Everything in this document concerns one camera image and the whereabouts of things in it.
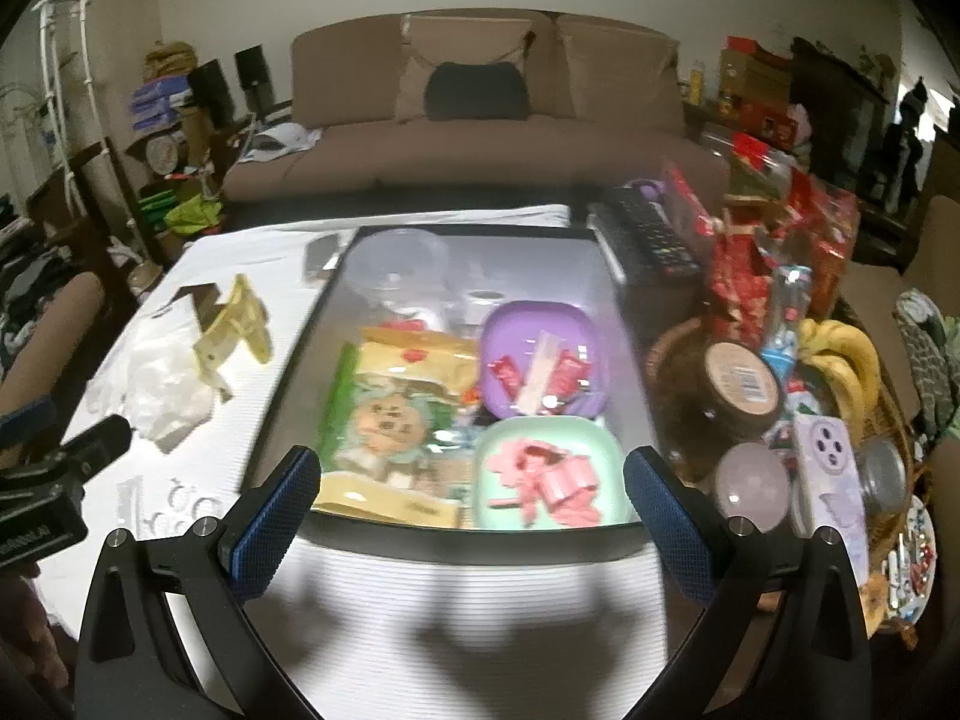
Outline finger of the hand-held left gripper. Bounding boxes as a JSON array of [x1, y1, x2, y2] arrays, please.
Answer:
[[41, 415, 134, 485], [0, 396, 59, 451]]

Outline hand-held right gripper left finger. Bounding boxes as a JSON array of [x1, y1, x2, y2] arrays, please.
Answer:
[[71, 445, 331, 720]]

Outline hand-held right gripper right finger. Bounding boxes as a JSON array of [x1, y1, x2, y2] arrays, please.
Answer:
[[615, 446, 875, 720]]

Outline white plastic bag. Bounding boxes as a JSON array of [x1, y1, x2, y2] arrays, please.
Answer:
[[86, 292, 218, 455]]

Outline clear plastic rings pack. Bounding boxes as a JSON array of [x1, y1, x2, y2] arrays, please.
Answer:
[[116, 476, 226, 541]]

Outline silver pouch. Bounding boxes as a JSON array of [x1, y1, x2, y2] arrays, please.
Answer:
[[304, 234, 353, 278]]

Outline dish of small items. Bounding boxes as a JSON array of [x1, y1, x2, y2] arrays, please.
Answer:
[[885, 499, 938, 620]]

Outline brown chair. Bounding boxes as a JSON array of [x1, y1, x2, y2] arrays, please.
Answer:
[[0, 270, 106, 406]]

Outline mauve round lid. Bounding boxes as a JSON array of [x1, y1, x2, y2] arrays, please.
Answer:
[[712, 441, 792, 533]]

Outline yellow snack packet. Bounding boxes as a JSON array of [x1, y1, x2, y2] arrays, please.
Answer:
[[360, 322, 481, 391], [311, 469, 462, 530]]

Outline pile of pink candies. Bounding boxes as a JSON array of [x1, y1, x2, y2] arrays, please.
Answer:
[[487, 441, 605, 530]]

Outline green cartoon snack bag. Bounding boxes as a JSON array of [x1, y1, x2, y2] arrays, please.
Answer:
[[319, 341, 481, 481]]

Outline brown jar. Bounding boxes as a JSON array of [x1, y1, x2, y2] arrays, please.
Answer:
[[694, 341, 788, 440]]

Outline lavender box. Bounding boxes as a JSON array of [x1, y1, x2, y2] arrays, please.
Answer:
[[791, 412, 871, 586]]

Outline wicker basket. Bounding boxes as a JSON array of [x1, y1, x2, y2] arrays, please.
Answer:
[[645, 315, 927, 616]]

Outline green plate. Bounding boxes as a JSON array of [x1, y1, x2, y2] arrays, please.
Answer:
[[474, 416, 631, 530]]

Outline pile of red candies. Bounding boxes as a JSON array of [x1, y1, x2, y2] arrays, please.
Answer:
[[491, 337, 593, 413]]

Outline white ribbed mat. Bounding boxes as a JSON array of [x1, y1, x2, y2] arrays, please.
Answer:
[[37, 202, 668, 720]]

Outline glass jar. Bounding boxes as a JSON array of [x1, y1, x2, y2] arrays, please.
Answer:
[[855, 436, 908, 515]]

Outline blue striped packet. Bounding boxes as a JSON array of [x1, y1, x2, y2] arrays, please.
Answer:
[[761, 266, 815, 391]]

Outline bunch of bananas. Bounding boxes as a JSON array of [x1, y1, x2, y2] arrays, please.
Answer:
[[799, 317, 882, 428]]

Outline red snack bag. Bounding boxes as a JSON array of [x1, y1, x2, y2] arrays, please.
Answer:
[[709, 229, 781, 338]]

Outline purple plate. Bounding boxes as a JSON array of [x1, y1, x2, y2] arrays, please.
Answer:
[[478, 300, 610, 421]]

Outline clear plastic cup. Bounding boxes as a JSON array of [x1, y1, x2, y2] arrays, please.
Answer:
[[351, 229, 451, 308]]

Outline white tape roll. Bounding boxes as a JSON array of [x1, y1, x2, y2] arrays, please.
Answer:
[[461, 286, 507, 323]]

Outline black remote control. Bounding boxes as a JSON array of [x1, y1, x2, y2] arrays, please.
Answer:
[[600, 187, 702, 278]]

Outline round dial scale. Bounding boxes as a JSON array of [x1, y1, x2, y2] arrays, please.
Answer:
[[145, 131, 181, 175]]

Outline patterned cloth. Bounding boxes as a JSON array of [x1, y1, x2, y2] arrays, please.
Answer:
[[896, 289, 960, 428]]

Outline red printed box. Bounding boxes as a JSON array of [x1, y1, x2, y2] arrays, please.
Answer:
[[660, 161, 732, 241]]

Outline red snack packs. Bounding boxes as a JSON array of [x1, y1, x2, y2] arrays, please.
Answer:
[[784, 169, 860, 316]]

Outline stack of blue boxes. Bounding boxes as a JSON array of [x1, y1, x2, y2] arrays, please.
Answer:
[[131, 79, 192, 132]]

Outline white cloth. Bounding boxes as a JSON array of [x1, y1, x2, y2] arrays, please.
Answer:
[[244, 124, 323, 162]]

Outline white rack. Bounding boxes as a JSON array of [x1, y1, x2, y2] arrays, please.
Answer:
[[34, 0, 98, 218]]

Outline black speaker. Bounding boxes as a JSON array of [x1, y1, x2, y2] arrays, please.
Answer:
[[187, 60, 233, 128], [235, 46, 271, 113]]

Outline brown sofa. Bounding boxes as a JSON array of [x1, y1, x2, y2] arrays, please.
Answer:
[[225, 11, 732, 203]]

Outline cardboard boxes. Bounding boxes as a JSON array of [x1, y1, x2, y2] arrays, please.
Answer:
[[720, 34, 796, 147]]

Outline dark cabinet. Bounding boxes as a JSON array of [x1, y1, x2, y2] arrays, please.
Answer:
[[787, 37, 893, 188]]

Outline black cushion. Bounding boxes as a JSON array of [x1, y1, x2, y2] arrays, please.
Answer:
[[424, 61, 530, 122]]

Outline brown throw pillow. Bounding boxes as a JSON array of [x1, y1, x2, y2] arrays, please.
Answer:
[[394, 15, 537, 125]]

